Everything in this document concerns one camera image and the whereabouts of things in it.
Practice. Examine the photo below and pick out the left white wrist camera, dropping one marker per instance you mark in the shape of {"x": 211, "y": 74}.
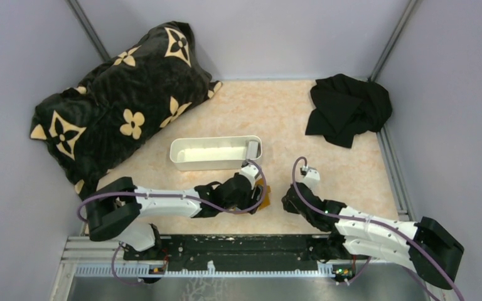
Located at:
{"x": 250, "y": 171}

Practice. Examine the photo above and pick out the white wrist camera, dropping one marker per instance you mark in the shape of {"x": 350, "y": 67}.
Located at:
{"x": 250, "y": 171}
{"x": 310, "y": 177}

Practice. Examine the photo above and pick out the aluminium frame rail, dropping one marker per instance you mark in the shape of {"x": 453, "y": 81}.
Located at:
{"x": 105, "y": 259}

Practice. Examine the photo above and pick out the mustard leather card holder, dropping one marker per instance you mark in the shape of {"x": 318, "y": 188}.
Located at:
{"x": 266, "y": 201}

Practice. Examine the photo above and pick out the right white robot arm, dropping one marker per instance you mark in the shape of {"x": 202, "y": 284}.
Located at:
{"x": 424, "y": 247}

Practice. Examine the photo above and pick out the crumpled black cloth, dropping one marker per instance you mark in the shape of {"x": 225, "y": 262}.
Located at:
{"x": 345, "y": 107}

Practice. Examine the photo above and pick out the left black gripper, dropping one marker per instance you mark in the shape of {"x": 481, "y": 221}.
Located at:
{"x": 256, "y": 194}

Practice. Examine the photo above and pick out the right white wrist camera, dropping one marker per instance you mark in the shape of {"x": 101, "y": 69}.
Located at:
{"x": 310, "y": 177}

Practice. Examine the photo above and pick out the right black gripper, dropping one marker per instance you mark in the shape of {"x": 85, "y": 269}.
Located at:
{"x": 292, "y": 197}

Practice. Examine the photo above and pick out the black floral patterned pillow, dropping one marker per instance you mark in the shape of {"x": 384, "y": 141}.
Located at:
{"x": 117, "y": 107}

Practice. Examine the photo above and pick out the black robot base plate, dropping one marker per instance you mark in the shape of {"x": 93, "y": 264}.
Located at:
{"x": 243, "y": 253}

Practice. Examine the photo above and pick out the white oblong plastic tray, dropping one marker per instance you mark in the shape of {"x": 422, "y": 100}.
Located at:
{"x": 211, "y": 153}

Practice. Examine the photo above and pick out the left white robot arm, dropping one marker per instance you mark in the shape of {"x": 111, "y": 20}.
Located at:
{"x": 115, "y": 212}

